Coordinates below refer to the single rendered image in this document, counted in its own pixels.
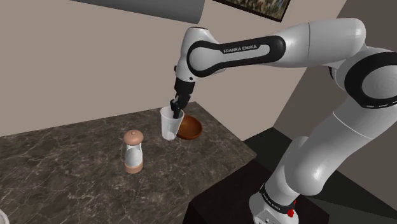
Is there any grey cylinder lamp shade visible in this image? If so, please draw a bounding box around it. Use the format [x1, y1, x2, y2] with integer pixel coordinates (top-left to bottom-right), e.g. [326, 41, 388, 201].
[70, 0, 206, 25]

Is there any brown wooden bowl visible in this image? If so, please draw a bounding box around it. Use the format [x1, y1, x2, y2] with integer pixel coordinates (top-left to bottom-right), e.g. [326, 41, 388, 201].
[177, 115, 204, 141]

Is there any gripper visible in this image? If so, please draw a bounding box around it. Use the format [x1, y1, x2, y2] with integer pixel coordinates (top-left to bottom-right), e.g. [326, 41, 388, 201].
[169, 76, 197, 120]

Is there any dark framed wall picture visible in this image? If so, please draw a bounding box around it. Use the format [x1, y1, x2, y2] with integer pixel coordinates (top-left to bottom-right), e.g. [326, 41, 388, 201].
[212, 0, 292, 23]

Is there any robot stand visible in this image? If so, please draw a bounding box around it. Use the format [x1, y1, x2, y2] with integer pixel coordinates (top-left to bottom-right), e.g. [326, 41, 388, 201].
[181, 158, 331, 224]

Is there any clear plastic cup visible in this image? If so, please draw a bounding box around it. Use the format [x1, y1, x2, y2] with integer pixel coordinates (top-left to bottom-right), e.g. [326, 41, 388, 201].
[160, 106, 185, 141]

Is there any tan and clear grinder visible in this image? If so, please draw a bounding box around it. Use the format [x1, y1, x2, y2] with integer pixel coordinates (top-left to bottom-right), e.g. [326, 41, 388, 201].
[123, 129, 144, 174]

